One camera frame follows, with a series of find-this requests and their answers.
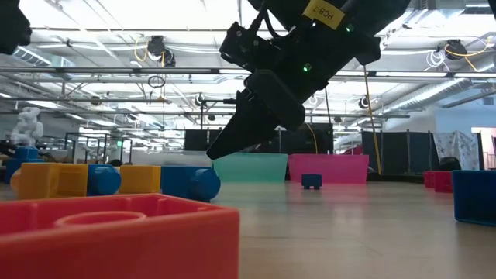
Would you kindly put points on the small blue toy block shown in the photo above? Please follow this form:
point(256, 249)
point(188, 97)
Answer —
point(474, 197)
point(311, 181)

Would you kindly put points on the black partition panels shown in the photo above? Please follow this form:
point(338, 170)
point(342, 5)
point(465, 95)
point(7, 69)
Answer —
point(193, 141)
point(399, 155)

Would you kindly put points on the red plastic bin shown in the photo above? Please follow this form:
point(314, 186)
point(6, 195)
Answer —
point(329, 168)

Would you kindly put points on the medium yellow toy block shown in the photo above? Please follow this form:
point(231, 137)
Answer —
point(42, 180)
point(139, 179)

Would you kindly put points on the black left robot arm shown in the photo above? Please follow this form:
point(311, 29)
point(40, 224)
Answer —
point(13, 27)

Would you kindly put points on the small orange toy block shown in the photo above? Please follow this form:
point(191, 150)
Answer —
point(116, 252)

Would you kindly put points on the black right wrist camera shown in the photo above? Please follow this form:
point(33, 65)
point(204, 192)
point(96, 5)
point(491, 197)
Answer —
point(252, 48)

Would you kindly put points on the black gantry frame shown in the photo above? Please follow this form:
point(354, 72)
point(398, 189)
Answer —
point(228, 102)

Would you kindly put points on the teal plastic bin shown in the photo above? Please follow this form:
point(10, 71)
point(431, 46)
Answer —
point(255, 168)

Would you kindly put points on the yellow label sticker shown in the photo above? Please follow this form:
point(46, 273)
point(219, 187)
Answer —
point(323, 13)

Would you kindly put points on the black chair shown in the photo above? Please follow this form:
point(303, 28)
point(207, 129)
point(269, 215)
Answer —
point(449, 164)

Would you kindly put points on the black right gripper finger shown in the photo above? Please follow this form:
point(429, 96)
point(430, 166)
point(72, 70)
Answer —
point(267, 104)

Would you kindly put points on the small red toy block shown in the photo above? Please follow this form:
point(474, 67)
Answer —
point(443, 182)
point(428, 180)

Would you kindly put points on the white patterned cloth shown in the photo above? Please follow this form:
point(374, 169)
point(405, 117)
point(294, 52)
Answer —
point(457, 149)

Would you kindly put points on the black aluminium table frame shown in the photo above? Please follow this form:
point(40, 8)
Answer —
point(395, 178)

